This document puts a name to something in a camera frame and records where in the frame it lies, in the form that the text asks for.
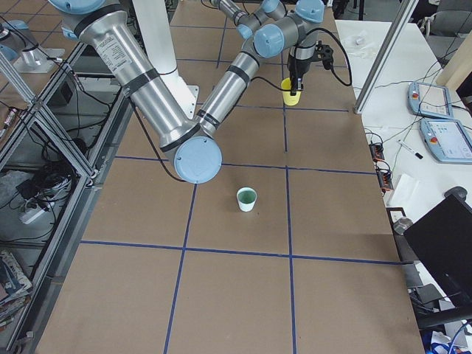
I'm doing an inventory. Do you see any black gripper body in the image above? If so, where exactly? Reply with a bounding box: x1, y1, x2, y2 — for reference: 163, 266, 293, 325
287, 55, 312, 79

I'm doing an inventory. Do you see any yellow plastic cup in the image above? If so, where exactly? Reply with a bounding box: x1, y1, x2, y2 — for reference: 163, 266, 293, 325
280, 77, 302, 106

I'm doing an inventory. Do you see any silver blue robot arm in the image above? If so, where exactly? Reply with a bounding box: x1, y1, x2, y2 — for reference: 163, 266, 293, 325
51, 1, 325, 184
209, 0, 288, 40

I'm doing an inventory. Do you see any light green plastic cup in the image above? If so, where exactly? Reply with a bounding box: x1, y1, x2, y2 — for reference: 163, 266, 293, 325
236, 187, 257, 212

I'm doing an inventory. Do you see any clear plastic bag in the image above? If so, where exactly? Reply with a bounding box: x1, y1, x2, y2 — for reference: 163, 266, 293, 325
341, 30, 378, 59

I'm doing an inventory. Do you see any orange black connector board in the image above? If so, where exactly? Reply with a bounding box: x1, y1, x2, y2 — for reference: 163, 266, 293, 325
369, 142, 385, 162

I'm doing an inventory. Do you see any upper blue teach pendant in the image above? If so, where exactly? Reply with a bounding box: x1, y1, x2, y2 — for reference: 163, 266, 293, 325
407, 81, 454, 119

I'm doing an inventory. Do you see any blue teach pendant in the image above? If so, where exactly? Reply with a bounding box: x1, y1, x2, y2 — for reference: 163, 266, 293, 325
407, 81, 454, 119
420, 119, 471, 164

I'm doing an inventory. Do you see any black white marker pen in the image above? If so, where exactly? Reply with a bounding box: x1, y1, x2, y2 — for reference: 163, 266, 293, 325
397, 139, 423, 159

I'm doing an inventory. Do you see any white paper sheet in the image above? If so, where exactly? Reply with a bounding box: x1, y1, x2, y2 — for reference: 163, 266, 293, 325
386, 173, 420, 207

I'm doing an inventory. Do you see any lower blue teach pendant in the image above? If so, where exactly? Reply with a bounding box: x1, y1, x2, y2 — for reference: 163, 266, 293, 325
420, 119, 471, 164

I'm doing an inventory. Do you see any black monitor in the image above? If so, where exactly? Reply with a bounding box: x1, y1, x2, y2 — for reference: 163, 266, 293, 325
404, 195, 471, 307

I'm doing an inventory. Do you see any white power strip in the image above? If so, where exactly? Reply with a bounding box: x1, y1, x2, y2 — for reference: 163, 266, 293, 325
19, 205, 49, 225

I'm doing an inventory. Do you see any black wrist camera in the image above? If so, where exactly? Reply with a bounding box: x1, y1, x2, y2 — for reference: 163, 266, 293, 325
315, 41, 333, 70

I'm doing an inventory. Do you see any aluminium frame post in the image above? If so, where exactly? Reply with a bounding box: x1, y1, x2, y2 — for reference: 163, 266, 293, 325
353, 0, 418, 114

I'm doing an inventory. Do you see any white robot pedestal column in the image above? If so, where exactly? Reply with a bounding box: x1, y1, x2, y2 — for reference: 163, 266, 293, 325
132, 0, 199, 119

